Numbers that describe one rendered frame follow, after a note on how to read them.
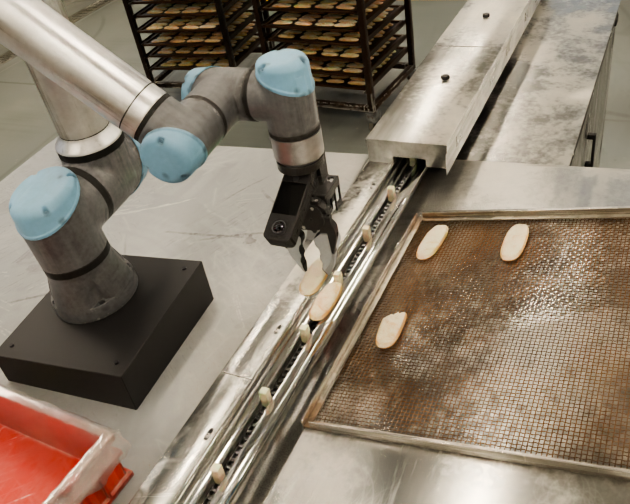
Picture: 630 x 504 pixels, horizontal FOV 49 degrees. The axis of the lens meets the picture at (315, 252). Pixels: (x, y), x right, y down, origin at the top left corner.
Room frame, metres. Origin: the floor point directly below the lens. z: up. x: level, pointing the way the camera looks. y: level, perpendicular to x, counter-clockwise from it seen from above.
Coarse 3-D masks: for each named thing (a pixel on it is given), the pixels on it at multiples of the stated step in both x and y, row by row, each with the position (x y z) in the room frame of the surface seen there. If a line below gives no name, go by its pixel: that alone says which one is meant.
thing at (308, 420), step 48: (528, 240) 0.87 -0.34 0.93; (384, 288) 0.86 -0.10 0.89; (432, 288) 0.82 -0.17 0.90; (480, 288) 0.79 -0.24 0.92; (528, 288) 0.75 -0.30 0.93; (576, 288) 0.72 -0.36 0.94; (432, 384) 0.62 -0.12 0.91; (480, 384) 0.60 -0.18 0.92; (528, 384) 0.57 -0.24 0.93; (336, 432) 0.59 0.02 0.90; (384, 432) 0.56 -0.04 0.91; (576, 432) 0.48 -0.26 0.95; (624, 480) 0.41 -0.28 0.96
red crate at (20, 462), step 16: (0, 432) 0.77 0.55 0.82; (16, 432) 0.76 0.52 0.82; (0, 448) 0.73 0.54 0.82; (16, 448) 0.73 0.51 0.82; (32, 448) 0.72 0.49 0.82; (48, 448) 0.72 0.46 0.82; (0, 464) 0.70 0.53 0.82; (16, 464) 0.70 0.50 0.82; (32, 464) 0.69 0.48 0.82; (48, 464) 0.68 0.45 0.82; (64, 464) 0.68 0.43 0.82; (0, 480) 0.67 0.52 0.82; (16, 480) 0.67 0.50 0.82; (32, 480) 0.66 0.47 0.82; (48, 480) 0.66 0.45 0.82; (112, 480) 0.61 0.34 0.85; (128, 480) 0.63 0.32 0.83; (0, 496) 0.64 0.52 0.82; (16, 496) 0.64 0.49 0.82; (32, 496) 0.63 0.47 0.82; (96, 496) 0.59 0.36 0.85; (112, 496) 0.60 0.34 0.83
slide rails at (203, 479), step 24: (384, 192) 1.20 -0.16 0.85; (384, 216) 1.12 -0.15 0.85; (336, 264) 1.00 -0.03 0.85; (360, 264) 0.98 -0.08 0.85; (288, 336) 0.83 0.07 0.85; (312, 336) 0.82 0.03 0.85; (264, 384) 0.74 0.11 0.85; (288, 384) 0.73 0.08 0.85; (240, 408) 0.70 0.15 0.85; (240, 432) 0.66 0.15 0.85; (216, 456) 0.62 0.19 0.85; (240, 456) 0.61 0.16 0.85
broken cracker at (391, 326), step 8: (384, 320) 0.77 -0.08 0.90; (392, 320) 0.76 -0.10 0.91; (400, 320) 0.76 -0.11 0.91; (384, 328) 0.75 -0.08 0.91; (392, 328) 0.75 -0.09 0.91; (400, 328) 0.74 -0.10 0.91; (376, 336) 0.74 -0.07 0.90; (384, 336) 0.73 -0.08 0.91; (392, 336) 0.73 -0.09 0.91; (376, 344) 0.73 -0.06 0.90; (384, 344) 0.72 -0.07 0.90; (392, 344) 0.72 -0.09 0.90
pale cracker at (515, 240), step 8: (520, 224) 0.91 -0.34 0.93; (512, 232) 0.89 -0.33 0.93; (520, 232) 0.88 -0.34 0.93; (528, 232) 0.88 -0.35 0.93; (504, 240) 0.88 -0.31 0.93; (512, 240) 0.87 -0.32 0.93; (520, 240) 0.86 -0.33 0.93; (504, 248) 0.86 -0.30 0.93; (512, 248) 0.85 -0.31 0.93; (520, 248) 0.85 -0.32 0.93; (504, 256) 0.84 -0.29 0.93; (512, 256) 0.83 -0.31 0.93
